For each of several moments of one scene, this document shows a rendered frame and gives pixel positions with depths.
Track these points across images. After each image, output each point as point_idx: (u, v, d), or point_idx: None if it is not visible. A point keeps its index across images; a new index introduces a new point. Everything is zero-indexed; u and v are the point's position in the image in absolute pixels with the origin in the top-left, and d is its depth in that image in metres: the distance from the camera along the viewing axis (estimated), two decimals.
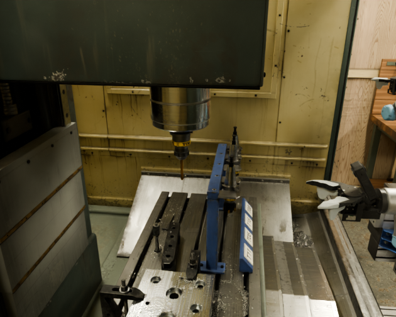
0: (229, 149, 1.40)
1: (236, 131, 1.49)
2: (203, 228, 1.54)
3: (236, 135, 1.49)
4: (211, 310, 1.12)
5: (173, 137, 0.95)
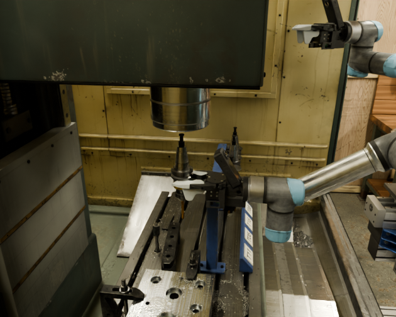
0: (229, 150, 1.40)
1: (236, 132, 1.49)
2: (203, 228, 1.54)
3: (236, 136, 1.49)
4: (211, 310, 1.12)
5: (174, 180, 1.00)
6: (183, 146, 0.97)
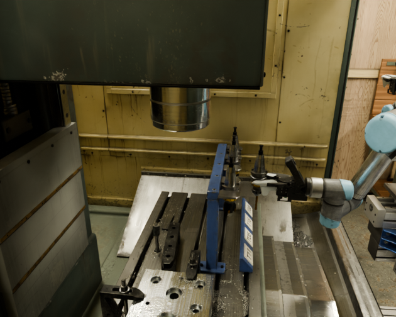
0: (229, 150, 1.40)
1: (236, 132, 1.49)
2: (203, 228, 1.54)
3: (236, 136, 1.49)
4: (211, 310, 1.12)
5: (253, 180, 1.32)
6: (262, 155, 1.29)
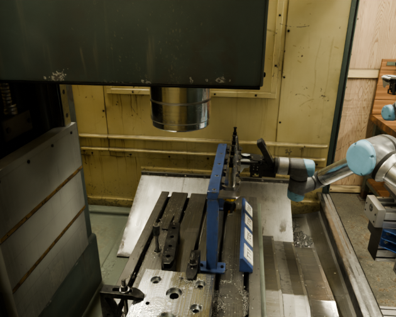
0: (229, 150, 1.40)
1: (236, 132, 1.49)
2: (203, 228, 1.54)
3: (236, 136, 1.49)
4: (211, 310, 1.12)
5: None
6: (234, 155, 1.29)
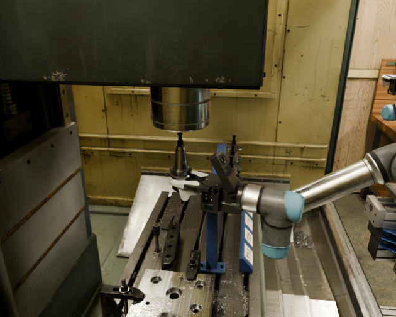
0: (229, 150, 1.40)
1: (181, 141, 0.96)
2: (203, 228, 1.54)
3: (181, 146, 0.96)
4: (211, 310, 1.12)
5: None
6: (234, 155, 1.29)
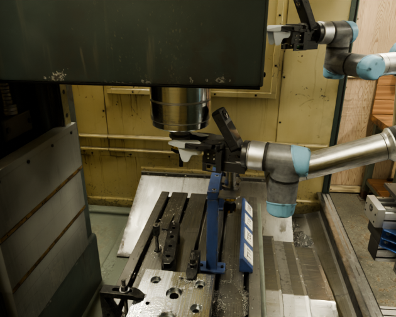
0: None
1: None
2: (203, 228, 1.54)
3: None
4: (211, 310, 1.12)
5: None
6: None
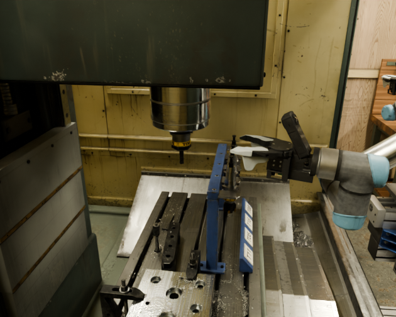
0: (229, 150, 1.40)
1: None
2: (203, 228, 1.54)
3: None
4: (211, 310, 1.12)
5: None
6: (234, 155, 1.29)
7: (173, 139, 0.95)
